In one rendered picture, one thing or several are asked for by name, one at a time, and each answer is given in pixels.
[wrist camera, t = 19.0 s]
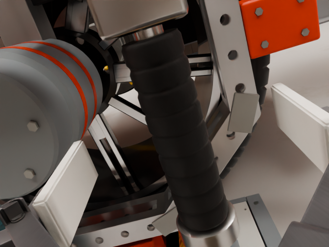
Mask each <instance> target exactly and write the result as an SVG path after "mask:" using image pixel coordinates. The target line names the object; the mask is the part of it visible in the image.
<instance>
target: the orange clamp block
mask: <svg viewBox="0 0 329 247"><path fill-rule="evenodd" d="M239 5H240V11H241V15H242V20H243V25H244V30H245V35H246V40H247V45H248V50H249V55H250V58H251V59H255V58H258V57H262V56H265V55H268V54H272V53H275V52H278V51H281V50H285V49H289V48H292V47H295V46H299V45H302V44H305V43H309V42H312V41H315V40H318V39H319V38H320V27H319V18H318V8H317V0H240V1H239Z"/></svg>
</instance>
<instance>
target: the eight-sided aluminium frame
mask: <svg viewBox="0 0 329 247"><path fill-rule="evenodd" d="M198 1H199V5H200V9H201V14H202V18H203V22H204V26H205V30H206V34H207V38H208V42H209V46H210V50H211V55H212V59H213V63H214V67H215V72H216V76H217V80H218V84H219V88H220V92H221V96H222V101H221V103H220V104H219V106H218V107H217V109H216V111H215V112H214V114H213V115H212V117H211V119H210V120H209V122H208V123H207V125H206V126H207V130H208V133H209V140H210V142H211V145H212V149H213V152H214V159H215V160H216V163H217V167H218V170H219V175H220V174H221V172H222V171H223V169H224V168H225V167H226V165H227V164H228V162H229V161H230V159H231V158H232V156H233V155H234V153H235V152H236V150H237V149H238V147H239V146H240V145H241V143H242V142H243V140H244V139H245V137H246V136H247V134H248V133H251V132H252V128H253V126H254V124H255V123H256V121H257V120H258V119H259V117H260V116H261V112H260V106H259V94H258V93H257V90H256V85H255V80H254V75H253V70H252V65H251V60H250V55H249V50H248V45H247V40H246V35H245V30H244V25H243V20H242V15H241V11H240V5H239V0H198ZM221 16H222V21H221V22H220V18H221ZM177 216H178V212H177V207H176V205H175V203H174V200H173V198H172V195H171V190H170V188H169V187H167V189H166V190H165V191H164V192H162V193H158V194H154V195H151V196H147V197H143V198H139V199H135V200H131V201H127V202H123V203H119V204H115V205H112V206H108V207H104V208H100V209H96V210H93V211H89V212H85V213H83V215H82V218H81V220H80V223H79V225H78V228H77V230H76V233H75V235H74V238H73V240H72V243H71V245H70V247H115V246H120V245H123V244H127V243H131V242H136V241H140V240H144V239H148V238H152V237H156V236H160V235H164V236H167V235H168V234H170V233H172V232H176V231H178V228H177V225H176V219H177Z"/></svg>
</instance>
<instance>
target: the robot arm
mask: <svg viewBox="0 0 329 247"><path fill-rule="evenodd" d="M271 93H272V98H273V104H274V109H275V114H276V120H277V125H278V127H279V128H280V129H281V130H282V131H283V132H284V133H285V134H286V135H287V136H288V137H289V138H290V139H291V140H292V141H293V143H294V144H295V145H296V146H297V147H298V148H299V149H300V150H301V151H302V152H303V153H304V154H305V155H306V156H307V157H308V158H309V159H310V160H311V161H312V162H313V163H314V164H315V165H316V166H317V167H318V168H319V169H320V170H321V171H322V173H323V176H322V178H321V180H320V182H319V184H318V186H317V188H316V190H315V193H314V195H313V197H312V199H311V201H310V203H309V205H308V207H307V209H306V211H305V213H304V215H303V217H302V219H301V221H300V222H297V221H292V222H291V223H290V225H289V226H288V228H287V230H286V232H285V234H284V236H283V238H282V240H281V242H280V244H279V246H278V247H329V106H325V107H321V108H320V107H318V106H317V105H315V104H314V103H312V102H310V101H309V100H307V99H305V98H304V97H302V96H301V95H299V94H298V93H296V92H294V91H293V90H291V89H290V88H288V87H287V86H285V85H283V84H282V83H277V84H273V85H272V87H271ZM97 177H98V173H97V171H96V169H95V167H94V164H93V162H92V160H91V157H90V155H89V153H88V151H87V148H86V146H85V144H84V142H83V141H81V140H80V141H77V142H74V143H73V144H72V146H71V147H70V149H69V150H68V152H67V153H66V155H65V156H64V158H63V159H62V161H61V162H60V164H59V165H58V167H57V168H56V170H55V171H54V173H53V174H52V176H51V177H50V178H49V180H48V181H47V183H46V184H45V186H44V187H42V188H41V189H40V190H39V191H38V193H37V194H36V196H35V197H34V199H33V201H32V202H31V203H30V204H29V206H27V204H26V202H25V200H24V198H22V197H20V198H14V199H12V200H10V201H8V202H6V203H5V204H3V205H2V206H1V207H0V220H1V222H2V223H3V225H4V226H5V228H6V229H4V230H2V231H0V247H70V245H71V243H72V240H73V238H74V235H75V233H76V230H77V228H78V225H79V223H80V220H81V218H82V215H83V213H84V210H85V208H86V205H87V202H88V200H89V197H90V195H91V192H92V190H93V187H94V185H95V182H96V180H97Z"/></svg>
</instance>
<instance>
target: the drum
mask: <svg viewBox="0 0 329 247"><path fill-rule="evenodd" d="M102 97H103V88H102V82H101V78H100V75H99V73H98V71H97V69H96V67H95V65H94V64H93V62H92V61H91V60H90V58H89V57H88V56H87V55H86V54H85V53H84V52H82V51H81V50H80V49H78V48H77V47H75V46H73V45H72V44H69V43H67V42H65V41H61V40H57V39H51V38H50V39H46V40H36V41H28V42H23V43H19V44H15V45H11V46H8V47H3V48H0V199H12V198H19V197H22V196H25V195H27V194H29V193H31V192H33V191H35V190H36V189H38V188H39V187H41V186H42V185H43V184H44V183H45V182H46V181H47V180H48V178H49V177H50V176H51V174H52V173H53V171H55V170H56V168H57V167H58V165H59V164H60V162H61V161H62V159H63V158H64V156H65V155H66V153H67V152H68V150H69V149H70V147H71V146H72V144H73V143H74V142H77V141H80V140H81V139H82V137H83V136H84V134H85V133H86V131H87V130H88V128H89V127H90V125H91V123H92V122H93V120H94V118H95V117H96V115H97V113H98V112H99V109H100V107H101V103H102Z"/></svg>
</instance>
